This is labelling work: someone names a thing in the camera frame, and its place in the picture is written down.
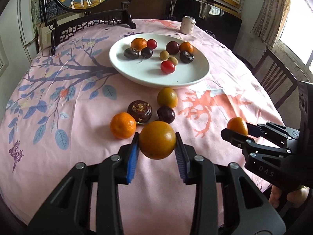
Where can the beige patterned curtain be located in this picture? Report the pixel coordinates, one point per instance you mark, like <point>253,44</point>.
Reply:
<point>271,12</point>

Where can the greenish orange citrus fruit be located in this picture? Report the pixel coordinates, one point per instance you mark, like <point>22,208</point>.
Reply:
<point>167,98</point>

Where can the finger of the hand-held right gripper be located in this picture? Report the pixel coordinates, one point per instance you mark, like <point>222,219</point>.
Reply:
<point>247,143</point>
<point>271,128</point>

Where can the white oval plate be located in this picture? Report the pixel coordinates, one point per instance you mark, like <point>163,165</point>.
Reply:
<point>151,76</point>

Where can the dark red plum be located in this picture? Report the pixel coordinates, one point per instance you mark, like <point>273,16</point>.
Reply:
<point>172,47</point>

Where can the red cherry tomato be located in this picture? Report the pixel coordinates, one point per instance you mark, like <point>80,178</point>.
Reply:
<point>167,67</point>
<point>152,44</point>

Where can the dark slatted wooden chair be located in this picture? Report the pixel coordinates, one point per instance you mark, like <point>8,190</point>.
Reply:
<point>276,78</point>

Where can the large mandarin orange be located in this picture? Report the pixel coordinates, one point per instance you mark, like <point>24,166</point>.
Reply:
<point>139,44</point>

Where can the white door panel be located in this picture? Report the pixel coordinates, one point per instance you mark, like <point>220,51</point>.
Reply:
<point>27,22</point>

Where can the brown cardboard box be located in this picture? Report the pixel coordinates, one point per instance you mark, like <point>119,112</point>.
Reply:
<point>151,7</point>

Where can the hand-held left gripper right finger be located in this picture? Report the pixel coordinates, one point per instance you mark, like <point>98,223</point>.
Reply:
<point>181,162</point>

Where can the person's right hand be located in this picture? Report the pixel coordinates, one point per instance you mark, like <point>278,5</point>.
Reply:
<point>275,195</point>

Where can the bright window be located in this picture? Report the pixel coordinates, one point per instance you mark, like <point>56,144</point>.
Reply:
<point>300,29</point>

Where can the large smooth orange citrus fruit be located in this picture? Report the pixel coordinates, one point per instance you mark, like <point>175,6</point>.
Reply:
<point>157,139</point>

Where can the tan longan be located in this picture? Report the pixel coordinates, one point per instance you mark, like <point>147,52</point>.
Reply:
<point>164,54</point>
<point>172,60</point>

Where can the dark cabinet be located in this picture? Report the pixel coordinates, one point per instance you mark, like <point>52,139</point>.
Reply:
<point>220,27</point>

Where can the white drink can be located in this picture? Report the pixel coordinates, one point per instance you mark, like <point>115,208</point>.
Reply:
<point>187,25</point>

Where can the pink floral tablecloth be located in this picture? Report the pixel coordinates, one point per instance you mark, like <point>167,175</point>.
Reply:
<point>73,137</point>

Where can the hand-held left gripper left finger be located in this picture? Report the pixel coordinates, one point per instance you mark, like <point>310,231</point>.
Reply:
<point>132,161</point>

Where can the dark water chestnut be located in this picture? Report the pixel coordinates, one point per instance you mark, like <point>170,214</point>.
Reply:
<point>131,53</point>
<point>187,57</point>
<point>139,111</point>

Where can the small smooth orange citrus fruit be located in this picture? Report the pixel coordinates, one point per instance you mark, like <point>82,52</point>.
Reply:
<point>237,126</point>

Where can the light framed panel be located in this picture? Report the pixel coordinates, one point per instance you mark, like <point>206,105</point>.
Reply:
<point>44,39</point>

